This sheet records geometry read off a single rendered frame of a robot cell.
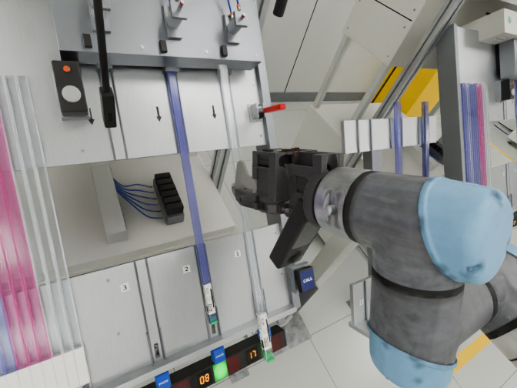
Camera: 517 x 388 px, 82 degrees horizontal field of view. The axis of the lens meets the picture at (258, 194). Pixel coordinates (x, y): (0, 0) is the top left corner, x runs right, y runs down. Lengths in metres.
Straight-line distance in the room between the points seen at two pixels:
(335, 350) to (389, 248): 1.34
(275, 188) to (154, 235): 0.57
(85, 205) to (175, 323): 0.48
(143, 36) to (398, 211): 0.47
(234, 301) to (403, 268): 0.44
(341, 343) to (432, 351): 1.32
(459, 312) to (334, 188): 0.15
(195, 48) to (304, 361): 1.31
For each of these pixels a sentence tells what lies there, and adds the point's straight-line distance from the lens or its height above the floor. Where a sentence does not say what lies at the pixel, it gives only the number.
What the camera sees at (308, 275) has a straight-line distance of 0.69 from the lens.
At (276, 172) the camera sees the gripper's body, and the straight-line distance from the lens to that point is 0.36.
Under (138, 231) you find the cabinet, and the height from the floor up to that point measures 0.62.
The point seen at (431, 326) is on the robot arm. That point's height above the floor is 1.14.
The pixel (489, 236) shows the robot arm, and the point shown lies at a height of 1.23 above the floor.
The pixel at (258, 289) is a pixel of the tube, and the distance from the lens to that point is 0.52.
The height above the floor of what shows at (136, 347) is 0.75.
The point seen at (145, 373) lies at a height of 0.74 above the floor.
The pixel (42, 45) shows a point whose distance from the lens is 0.61.
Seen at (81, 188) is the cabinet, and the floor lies 0.62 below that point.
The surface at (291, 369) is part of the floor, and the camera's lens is 1.48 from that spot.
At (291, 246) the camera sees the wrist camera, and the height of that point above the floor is 1.05.
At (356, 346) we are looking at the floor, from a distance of 1.66.
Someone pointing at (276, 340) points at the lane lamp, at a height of 0.66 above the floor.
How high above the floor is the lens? 1.35
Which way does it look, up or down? 44 degrees down
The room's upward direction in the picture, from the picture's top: 22 degrees clockwise
